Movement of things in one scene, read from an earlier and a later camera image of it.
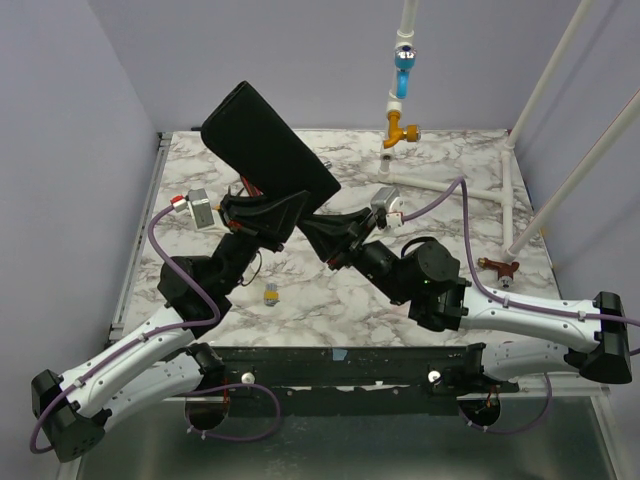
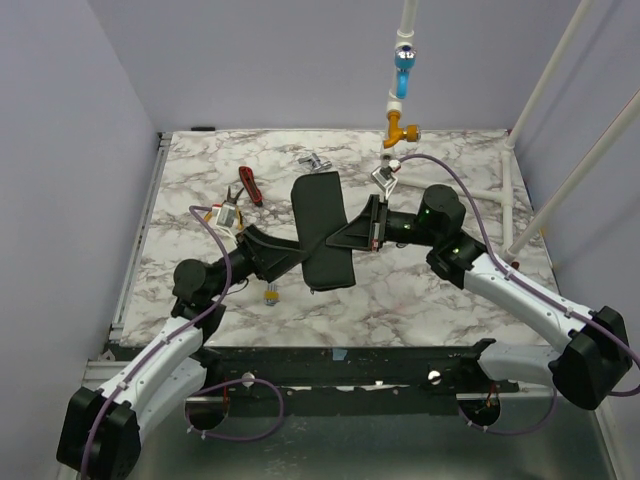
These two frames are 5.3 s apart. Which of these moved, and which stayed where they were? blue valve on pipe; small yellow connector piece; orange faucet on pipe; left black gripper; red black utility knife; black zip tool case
Moved: left black gripper; black zip tool case
Stayed: orange faucet on pipe; small yellow connector piece; red black utility knife; blue valve on pipe
